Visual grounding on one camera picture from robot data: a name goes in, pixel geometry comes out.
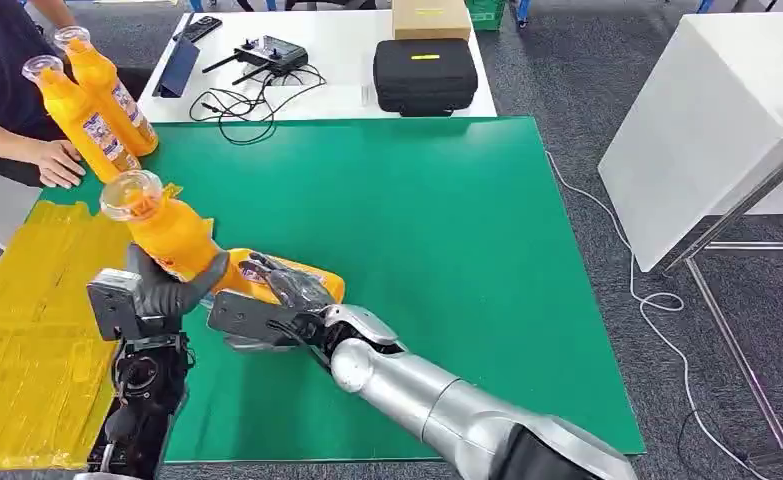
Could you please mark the robot left hand grey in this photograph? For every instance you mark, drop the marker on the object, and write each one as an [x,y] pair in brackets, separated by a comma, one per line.
[159,298]

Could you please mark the robot right hand grey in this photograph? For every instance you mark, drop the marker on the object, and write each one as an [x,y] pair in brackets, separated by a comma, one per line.
[292,288]

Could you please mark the person's right hand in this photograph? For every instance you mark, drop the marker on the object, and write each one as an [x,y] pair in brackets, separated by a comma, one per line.
[60,164]

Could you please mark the orange drink bottle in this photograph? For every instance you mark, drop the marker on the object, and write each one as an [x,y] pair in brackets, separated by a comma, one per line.
[172,238]
[318,281]
[109,93]
[93,139]

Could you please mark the robot right arm silver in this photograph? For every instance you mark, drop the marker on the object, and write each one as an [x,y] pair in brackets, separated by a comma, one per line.
[431,404]

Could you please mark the yellow plastic sheet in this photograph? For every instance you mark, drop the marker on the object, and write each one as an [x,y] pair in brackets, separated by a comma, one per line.
[33,331]

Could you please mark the green table mat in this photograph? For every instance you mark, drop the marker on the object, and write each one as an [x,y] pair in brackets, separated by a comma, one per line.
[431,232]

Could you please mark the blue tablet cover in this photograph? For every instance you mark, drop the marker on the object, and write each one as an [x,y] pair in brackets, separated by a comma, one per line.
[178,66]

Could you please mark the black phone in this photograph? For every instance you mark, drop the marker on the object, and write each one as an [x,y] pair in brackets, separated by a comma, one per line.
[199,28]

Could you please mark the black remote controller with antennas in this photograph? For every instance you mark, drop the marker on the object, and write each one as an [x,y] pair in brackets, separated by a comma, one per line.
[274,54]

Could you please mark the black carry case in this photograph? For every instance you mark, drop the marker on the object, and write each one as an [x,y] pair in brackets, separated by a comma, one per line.
[424,76]

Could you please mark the cardboard box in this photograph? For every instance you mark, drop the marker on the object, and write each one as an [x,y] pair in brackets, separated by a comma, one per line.
[431,18]

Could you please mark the green plastic crate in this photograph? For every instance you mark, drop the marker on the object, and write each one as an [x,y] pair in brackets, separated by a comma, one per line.
[485,12]

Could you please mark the large white table top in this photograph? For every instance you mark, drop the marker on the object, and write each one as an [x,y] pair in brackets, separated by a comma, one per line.
[692,132]

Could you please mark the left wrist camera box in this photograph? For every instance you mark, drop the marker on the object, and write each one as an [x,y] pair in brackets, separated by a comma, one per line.
[113,305]

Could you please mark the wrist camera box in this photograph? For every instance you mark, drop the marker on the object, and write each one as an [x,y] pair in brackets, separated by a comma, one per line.
[245,318]
[113,305]

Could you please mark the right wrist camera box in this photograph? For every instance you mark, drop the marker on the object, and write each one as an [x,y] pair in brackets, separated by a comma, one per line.
[245,318]

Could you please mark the blue metal frame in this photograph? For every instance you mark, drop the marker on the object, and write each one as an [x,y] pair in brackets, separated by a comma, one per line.
[522,10]

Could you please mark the steel table frame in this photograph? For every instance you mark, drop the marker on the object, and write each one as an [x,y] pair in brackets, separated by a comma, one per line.
[731,344]

